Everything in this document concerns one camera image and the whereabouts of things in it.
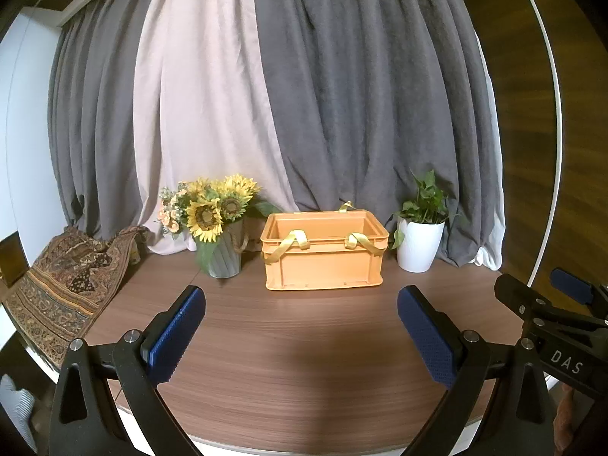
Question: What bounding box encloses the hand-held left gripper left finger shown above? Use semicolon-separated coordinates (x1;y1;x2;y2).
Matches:
47;285;206;456

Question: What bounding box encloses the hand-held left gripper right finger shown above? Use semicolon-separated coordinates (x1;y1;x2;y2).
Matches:
398;285;556;456

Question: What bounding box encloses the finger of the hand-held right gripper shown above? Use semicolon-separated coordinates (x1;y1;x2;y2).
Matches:
550;267;608;317
494;273;608;343

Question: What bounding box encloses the orange plastic crate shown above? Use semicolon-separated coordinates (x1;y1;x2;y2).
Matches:
260;202;390;292

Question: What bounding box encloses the person's right forearm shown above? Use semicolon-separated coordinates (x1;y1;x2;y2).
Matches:
552;382;578;442

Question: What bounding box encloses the grey ribbed vase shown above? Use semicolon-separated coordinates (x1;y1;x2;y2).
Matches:
197;221;245;279

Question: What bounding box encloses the white ribbed plant pot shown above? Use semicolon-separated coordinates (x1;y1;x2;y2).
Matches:
396;217;446;274

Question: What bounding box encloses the sunflower bouquet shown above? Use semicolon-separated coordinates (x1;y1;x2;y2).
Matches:
157;174;281;269

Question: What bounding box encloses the brown patterned cloth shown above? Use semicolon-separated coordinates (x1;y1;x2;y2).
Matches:
0;225;150;371

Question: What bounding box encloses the green leafy plant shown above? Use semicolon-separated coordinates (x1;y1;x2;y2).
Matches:
387;169;469;250

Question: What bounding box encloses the white ribbed cushion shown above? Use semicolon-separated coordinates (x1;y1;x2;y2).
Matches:
0;374;36;431

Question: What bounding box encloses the grey curtain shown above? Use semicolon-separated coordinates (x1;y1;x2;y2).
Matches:
47;19;179;241
252;0;497;269

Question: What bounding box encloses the beige curtain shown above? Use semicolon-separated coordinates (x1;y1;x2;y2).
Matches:
133;0;305;257

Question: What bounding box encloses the brown basket rope handle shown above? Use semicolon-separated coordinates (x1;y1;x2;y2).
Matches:
232;216;267;253

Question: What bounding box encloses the white door frame strip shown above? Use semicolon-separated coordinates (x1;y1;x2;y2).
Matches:
510;0;560;288

